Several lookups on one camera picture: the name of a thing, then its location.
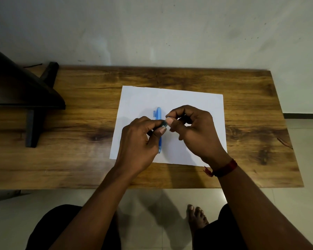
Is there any person's left hand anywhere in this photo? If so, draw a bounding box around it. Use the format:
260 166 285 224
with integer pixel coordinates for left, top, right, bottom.
114 116 168 177

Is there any person's right hand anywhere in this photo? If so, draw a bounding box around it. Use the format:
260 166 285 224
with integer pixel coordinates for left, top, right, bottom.
166 105 234 171

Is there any person's left forearm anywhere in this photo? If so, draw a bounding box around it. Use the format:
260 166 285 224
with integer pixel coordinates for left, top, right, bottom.
49 165 146 250

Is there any person's right forearm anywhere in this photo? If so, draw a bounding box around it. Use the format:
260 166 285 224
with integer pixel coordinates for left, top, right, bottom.
211 164 313 250

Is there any blue pen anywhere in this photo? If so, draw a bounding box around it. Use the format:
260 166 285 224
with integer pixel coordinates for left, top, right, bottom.
153 107 163 154

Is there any white paper sheet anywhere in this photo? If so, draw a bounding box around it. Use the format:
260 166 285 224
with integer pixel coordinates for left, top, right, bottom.
109 85 228 167

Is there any person's bare foot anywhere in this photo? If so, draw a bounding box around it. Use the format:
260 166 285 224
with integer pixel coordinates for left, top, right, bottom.
186 204 209 235

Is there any person's right leg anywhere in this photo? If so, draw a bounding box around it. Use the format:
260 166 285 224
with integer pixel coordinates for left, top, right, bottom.
195 204 249 250

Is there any person's leg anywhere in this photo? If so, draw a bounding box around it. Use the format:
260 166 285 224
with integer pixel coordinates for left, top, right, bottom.
26 204 121 250
195 204 249 250

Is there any black television stand foot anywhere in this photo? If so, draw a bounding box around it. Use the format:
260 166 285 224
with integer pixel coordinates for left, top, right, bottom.
25 61 59 148

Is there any person's left leg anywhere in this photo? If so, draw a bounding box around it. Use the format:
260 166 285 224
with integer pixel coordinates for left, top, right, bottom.
26 204 121 250

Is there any black television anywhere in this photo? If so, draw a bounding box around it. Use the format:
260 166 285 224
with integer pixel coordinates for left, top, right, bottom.
0 44 66 110

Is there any red thread bracelet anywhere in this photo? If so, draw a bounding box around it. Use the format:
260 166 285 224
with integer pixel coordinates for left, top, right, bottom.
203 159 238 178

